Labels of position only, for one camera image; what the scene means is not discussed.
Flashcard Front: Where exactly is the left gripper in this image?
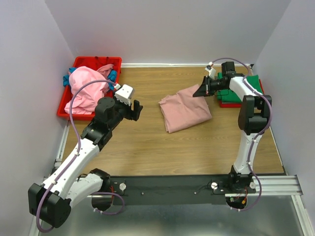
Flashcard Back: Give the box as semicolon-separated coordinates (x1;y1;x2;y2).
108;90;144;130

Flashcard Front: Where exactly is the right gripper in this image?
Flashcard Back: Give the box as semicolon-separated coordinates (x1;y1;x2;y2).
192;76;227;98

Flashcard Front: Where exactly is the dusty pink printed t-shirt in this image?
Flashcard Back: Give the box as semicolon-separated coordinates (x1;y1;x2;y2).
159;84;212;133

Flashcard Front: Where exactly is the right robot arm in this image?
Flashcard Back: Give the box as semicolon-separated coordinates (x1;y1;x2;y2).
193;61;272;193

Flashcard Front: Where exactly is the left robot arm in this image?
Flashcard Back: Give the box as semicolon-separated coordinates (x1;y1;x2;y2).
28;97;143;233

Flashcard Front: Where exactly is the green folded t-shirt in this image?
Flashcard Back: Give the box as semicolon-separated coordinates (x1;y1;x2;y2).
216;75;264;103

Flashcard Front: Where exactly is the red folded t-shirt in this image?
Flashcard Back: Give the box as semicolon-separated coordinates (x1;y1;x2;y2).
218;80;264;108

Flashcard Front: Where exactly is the blue t-shirt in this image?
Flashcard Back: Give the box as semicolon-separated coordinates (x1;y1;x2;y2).
63;67;117;87

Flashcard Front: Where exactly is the light pink t-shirt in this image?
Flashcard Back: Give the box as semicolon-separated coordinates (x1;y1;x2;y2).
64;66;114;115

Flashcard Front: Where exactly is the coral pink t-shirt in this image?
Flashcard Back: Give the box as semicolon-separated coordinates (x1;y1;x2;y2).
97;64;114;79

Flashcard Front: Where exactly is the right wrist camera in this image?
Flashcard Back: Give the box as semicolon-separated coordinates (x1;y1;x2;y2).
205;64;216;79

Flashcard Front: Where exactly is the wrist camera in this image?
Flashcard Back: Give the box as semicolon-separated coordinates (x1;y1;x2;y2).
205;64;216;79
114;84;135;106

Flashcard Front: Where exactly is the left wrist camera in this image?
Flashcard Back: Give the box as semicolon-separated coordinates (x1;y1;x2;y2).
114;84;135;106

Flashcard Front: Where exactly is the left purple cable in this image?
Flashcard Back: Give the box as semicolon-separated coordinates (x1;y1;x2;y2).
35;79;125;234

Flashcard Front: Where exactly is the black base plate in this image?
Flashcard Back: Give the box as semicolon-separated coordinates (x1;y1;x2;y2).
107;175;256;206

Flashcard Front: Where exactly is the aluminium frame rail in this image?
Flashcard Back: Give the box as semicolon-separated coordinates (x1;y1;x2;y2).
28;118;315;236

